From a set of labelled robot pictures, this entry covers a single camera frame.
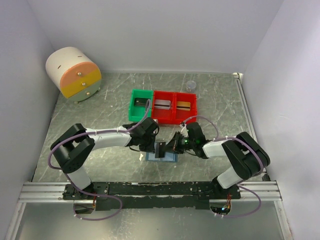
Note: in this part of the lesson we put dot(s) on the aluminium frame rail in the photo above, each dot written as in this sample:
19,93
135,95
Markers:
264,160

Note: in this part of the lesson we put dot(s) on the green plastic bin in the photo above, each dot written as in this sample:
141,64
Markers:
135,114

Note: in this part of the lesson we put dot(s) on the gold credit card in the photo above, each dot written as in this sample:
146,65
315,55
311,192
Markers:
183,105

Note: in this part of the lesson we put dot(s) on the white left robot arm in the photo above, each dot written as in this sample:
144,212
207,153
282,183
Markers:
70,151

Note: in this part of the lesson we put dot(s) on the round pastel drawer cabinet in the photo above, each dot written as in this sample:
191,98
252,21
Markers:
75,75

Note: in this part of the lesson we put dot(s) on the dark card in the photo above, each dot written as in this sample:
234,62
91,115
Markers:
160,150

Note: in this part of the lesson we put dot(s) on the blue card holder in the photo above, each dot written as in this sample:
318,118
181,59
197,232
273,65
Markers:
168,157

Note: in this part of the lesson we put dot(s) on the red plastic bin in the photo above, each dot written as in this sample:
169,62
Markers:
183,115
162,115

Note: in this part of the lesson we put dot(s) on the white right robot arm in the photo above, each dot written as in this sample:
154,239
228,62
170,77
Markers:
246,156

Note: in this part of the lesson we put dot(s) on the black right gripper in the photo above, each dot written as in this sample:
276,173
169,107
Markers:
173,145

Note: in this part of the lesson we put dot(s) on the small clear plastic cup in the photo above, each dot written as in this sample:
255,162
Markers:
190,86

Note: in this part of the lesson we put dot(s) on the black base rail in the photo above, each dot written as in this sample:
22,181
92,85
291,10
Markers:
176,194

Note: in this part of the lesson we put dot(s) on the black credit card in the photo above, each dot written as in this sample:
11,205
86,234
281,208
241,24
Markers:
141,102

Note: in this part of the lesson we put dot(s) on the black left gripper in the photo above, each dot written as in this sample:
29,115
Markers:
151,148

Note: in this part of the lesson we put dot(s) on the silver credit card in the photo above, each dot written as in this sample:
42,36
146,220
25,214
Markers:
162,104

